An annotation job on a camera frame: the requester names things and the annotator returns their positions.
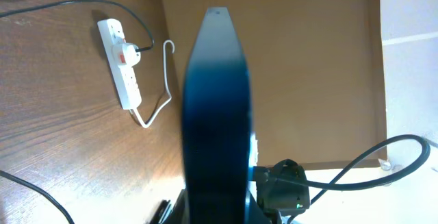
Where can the brown board panel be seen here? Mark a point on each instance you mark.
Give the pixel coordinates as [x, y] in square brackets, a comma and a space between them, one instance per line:
[316, 72]

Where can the white USB charger adapter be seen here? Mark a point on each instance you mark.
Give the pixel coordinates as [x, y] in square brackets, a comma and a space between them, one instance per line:
[126, 55]

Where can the white power strip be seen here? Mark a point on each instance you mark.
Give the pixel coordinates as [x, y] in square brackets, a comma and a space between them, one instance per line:
[112, 33]

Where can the blue Samsung Galaxy phone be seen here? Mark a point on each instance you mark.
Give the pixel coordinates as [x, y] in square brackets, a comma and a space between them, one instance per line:
[216, 123]

